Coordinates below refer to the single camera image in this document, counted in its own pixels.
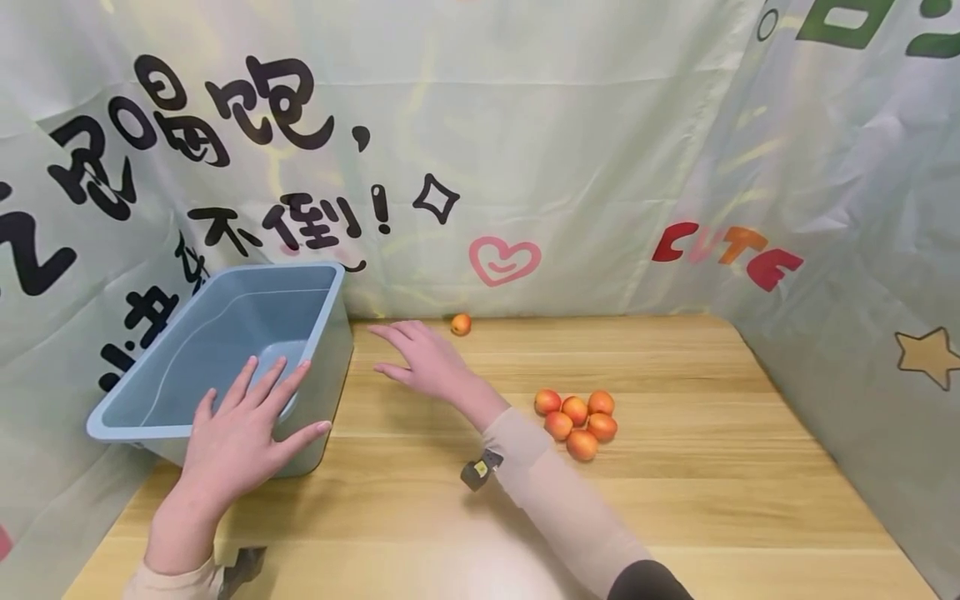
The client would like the person's left hand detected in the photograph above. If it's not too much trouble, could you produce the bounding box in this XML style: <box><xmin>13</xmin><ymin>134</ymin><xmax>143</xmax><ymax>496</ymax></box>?
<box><xmin>177</xmin><ymin>356</ymin><xmax>333</xmax><ymax>511</ymax></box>

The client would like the black wrist band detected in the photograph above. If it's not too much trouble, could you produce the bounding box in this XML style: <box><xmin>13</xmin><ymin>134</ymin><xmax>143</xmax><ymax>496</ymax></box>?
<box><xmin>459</xmin><ymin>448</ymin><xmax>505</xmax><ymax>493</ymax></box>

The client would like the blue plastic bin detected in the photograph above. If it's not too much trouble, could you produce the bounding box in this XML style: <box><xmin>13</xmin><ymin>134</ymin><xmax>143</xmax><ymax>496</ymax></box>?
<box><xmin>85</xmin><ymin>261</ymin><xmax>355</xmax><ymax>479</ymax></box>

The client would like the pile of orange apricots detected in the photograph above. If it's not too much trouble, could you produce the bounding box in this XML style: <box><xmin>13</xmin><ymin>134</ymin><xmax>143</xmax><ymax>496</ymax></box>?
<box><xmin>532</xmin><ymin>388</ymin><xmax>620</xmax><ymax>463</ymax></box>

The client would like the person's right hand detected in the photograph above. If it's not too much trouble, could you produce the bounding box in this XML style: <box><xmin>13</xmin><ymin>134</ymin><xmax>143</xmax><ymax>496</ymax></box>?
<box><xmin>366</xmin><ymin>320</ymin><xmax>490</xmax><ymax>411</ymax></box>

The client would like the person's right forearm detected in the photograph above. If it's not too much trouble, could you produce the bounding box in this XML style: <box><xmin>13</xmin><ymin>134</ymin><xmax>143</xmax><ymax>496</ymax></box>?
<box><xmin>458</xmin><ymin>385</ymin><xmax>696</xmax><ymax>600</ymax></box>

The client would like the person's left forearm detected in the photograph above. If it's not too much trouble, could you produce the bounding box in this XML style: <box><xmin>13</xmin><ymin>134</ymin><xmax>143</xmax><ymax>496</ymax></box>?
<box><xmin>122</xmin><ymin>490</ymin><xmax>228</xmax><ymax>600</ymax></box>

